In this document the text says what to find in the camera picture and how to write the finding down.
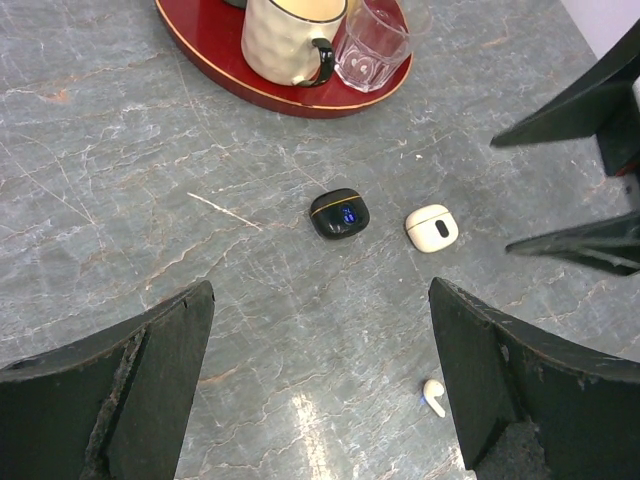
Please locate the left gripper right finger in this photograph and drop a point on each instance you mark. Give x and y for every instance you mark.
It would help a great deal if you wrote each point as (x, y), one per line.
(500, 370)

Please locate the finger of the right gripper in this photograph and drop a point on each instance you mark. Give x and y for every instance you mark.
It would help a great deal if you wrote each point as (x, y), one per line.
(610, 245)
(600, 102)

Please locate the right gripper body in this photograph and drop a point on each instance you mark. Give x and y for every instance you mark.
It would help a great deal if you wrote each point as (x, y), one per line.
(620, 150)

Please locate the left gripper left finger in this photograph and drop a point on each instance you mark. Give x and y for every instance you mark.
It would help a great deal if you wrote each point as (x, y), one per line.
(113, 405)

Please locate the cream earbud charging case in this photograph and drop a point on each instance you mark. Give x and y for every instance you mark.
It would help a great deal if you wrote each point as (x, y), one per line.
(431, 228)

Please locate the black earbud charging case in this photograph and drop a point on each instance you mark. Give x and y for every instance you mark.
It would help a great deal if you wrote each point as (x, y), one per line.
(339, 214)

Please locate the left cream earbud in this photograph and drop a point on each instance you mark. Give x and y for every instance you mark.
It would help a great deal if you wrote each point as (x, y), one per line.
(431, 392)

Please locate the clear glass tumbler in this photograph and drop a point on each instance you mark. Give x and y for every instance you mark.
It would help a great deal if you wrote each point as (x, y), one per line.
(374, 43)

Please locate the red round tray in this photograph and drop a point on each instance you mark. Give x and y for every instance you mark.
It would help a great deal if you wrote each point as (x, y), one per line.
(209, 34)

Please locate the cream mug black handle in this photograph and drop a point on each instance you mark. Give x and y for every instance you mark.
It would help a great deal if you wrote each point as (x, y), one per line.
(290, 43)

